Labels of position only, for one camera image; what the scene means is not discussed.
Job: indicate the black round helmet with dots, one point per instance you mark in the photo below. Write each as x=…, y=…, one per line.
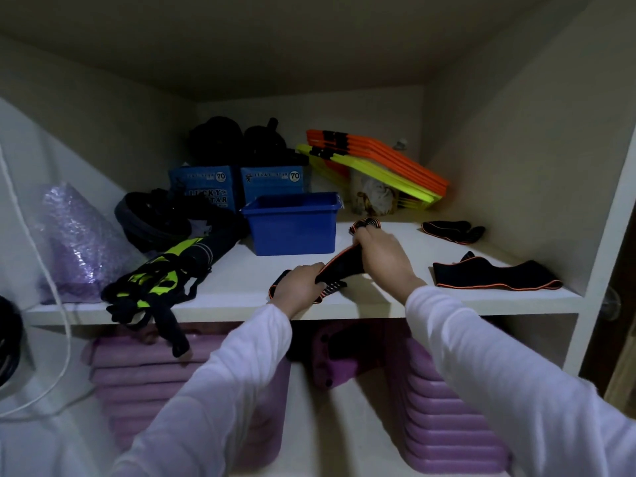
x=149, y=218

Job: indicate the small blue cardboard box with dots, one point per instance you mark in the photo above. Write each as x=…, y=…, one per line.
x=273, y=181

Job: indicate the person's left fingers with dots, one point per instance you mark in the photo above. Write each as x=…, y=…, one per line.
x=314, y=288

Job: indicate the black and green gloves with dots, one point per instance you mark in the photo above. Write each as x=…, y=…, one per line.
x=159, y=283

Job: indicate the wide stack of purple foam mats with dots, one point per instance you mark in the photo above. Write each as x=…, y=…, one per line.
x=134, y=372

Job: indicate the person's right fingers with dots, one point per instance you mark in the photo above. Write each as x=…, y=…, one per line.
x=365, y=235

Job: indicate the person's right hand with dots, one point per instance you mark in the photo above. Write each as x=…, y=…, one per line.
x=385, y=260

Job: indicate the black round weight plate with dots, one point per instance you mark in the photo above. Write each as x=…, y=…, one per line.
x=7, y=342

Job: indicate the narrow stack of purple foam mats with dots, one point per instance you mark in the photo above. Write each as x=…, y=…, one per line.
x=437, y=407

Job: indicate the black exercise wheel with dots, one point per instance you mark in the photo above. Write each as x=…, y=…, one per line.
x=216, y=141
x=266, y=143

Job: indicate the purple bubble wrap bag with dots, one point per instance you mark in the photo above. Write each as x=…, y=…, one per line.
x=79, y=243

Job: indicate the stack of yellow flat hurdles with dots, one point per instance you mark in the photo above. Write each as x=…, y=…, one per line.
x=397, y=186

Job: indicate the white shelf board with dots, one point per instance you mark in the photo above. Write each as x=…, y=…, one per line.
x=397, y=305

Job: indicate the large blue cardboard box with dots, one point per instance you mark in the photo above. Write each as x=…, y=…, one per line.
x=203, y=188

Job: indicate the person's right forearm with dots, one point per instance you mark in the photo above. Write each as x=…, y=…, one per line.
x=497, y=382

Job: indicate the person's left hand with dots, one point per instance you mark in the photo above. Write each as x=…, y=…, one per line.
x=295, y=290

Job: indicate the blue plastic bin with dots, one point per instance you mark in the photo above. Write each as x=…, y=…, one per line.
x=293, y=228

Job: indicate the clear knob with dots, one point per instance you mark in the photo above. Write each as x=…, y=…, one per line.
x=610, y=302

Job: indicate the person's left forearm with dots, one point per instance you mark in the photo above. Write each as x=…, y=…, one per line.
x=218, y=392

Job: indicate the clear plastic bag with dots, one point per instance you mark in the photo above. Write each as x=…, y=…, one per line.
x=372, y=193

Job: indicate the stack of orange flat hurdles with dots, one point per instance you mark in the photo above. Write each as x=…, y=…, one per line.
x=392, y=156

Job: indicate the purple and black foam block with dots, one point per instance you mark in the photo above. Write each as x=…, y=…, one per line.
x=338, y=352

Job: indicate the black orange-trimmed support sleeve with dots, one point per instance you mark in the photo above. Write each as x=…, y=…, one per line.
x=348, y=263

